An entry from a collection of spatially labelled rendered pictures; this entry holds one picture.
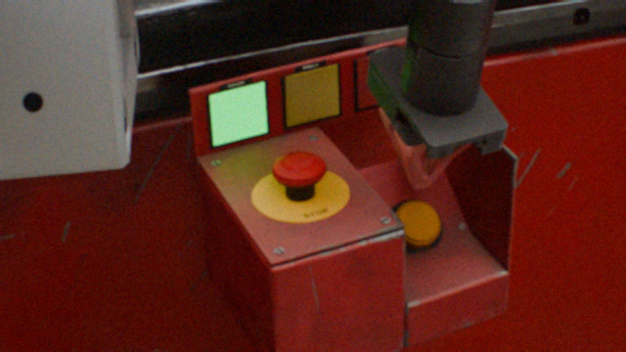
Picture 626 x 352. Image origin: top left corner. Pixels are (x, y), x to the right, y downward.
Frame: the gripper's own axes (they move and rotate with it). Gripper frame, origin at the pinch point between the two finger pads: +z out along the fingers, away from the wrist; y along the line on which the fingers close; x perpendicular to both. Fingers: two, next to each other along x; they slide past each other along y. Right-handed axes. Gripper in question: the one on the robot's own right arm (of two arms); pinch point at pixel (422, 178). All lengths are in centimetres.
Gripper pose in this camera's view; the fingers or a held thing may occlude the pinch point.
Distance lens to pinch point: 96.7
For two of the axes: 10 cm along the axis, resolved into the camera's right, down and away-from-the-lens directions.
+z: -0.8, 6.9, 7.2
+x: -9.2, 2.4, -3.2
